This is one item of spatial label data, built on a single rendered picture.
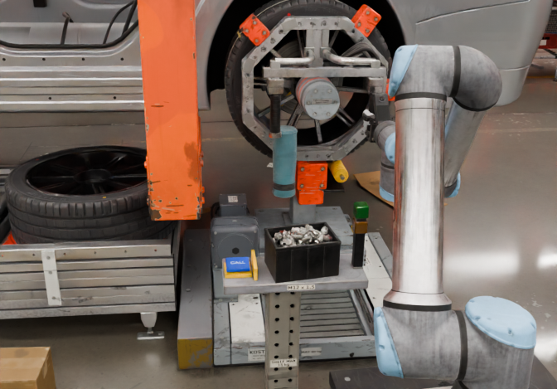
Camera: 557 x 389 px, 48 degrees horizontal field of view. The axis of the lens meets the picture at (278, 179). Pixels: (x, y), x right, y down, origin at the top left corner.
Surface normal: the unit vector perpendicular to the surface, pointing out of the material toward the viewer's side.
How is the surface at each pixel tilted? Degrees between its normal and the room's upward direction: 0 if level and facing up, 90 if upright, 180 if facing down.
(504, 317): 5
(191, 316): 0
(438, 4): 90
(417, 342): 62
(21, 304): 90
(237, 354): 90
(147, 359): 0
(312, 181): 90
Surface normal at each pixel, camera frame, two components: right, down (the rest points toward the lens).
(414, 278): -0.34, -0.07
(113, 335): 0.02, -0.93
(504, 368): -0.08, 0.33
